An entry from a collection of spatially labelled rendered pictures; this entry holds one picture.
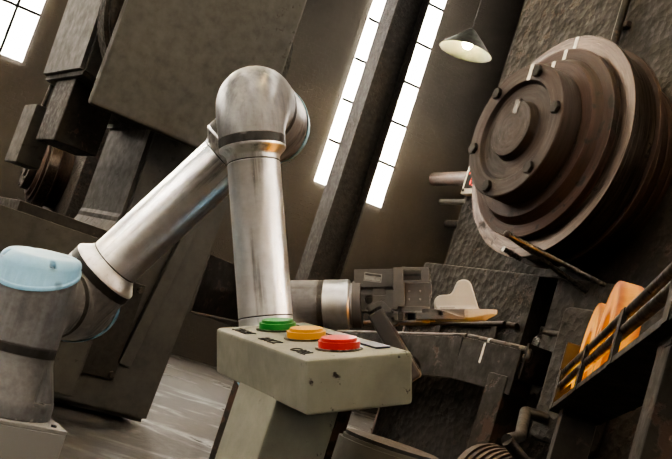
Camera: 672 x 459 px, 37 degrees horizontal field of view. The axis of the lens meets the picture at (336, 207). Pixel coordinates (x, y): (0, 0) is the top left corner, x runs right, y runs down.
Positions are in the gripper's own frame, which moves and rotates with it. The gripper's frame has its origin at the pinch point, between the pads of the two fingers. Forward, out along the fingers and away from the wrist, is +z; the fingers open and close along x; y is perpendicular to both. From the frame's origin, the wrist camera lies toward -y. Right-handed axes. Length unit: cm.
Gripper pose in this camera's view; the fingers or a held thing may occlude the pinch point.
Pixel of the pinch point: (488, 317)
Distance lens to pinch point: 150.0
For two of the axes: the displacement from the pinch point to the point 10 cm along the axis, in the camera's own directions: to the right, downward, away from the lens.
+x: 1.0, 1.8, 9.8
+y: 0.0, -9.8, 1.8
